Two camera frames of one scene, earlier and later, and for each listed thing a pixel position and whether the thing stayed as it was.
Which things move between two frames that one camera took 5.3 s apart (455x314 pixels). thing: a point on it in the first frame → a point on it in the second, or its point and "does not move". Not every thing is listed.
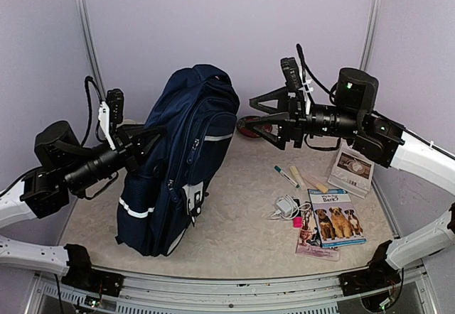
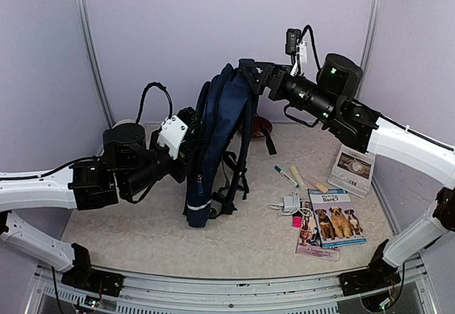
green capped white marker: (288, 177) does not move
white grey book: (352, 171) does not move
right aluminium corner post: (375, 9) does not move
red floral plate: (250, 131) does not move
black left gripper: (126, 144) → (186, 155)
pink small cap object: (297, 222) does not move
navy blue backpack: (164, 192) → (227, 121)
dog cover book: (335, 219) does not move
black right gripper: (293, 121) → (268, 69)
